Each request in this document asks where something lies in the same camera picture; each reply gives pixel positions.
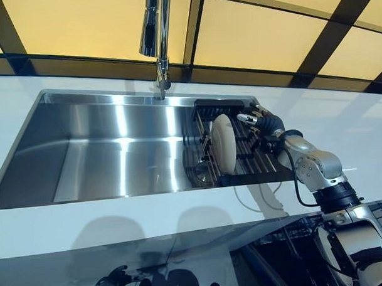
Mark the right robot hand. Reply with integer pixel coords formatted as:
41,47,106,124
236,103,286,138

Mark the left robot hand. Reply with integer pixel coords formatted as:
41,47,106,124
93,265,134,286

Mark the beige round plate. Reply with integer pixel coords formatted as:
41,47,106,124
210,114,238,176

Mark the black dish drying rack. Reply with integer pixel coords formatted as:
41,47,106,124
179,96,279,188

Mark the steel sink drain strainer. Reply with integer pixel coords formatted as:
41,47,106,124
193,165,213,184

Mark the stainless steel sink basin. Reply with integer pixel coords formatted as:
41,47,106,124
0,80,296,211

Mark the chrome pull-down kitchen faucet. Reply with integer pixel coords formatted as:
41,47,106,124
136,0,176,101

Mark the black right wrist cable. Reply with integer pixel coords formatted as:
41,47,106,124
284,143,323,210

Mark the dark wire dishwasher rack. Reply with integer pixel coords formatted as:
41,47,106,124
258,203,382,286

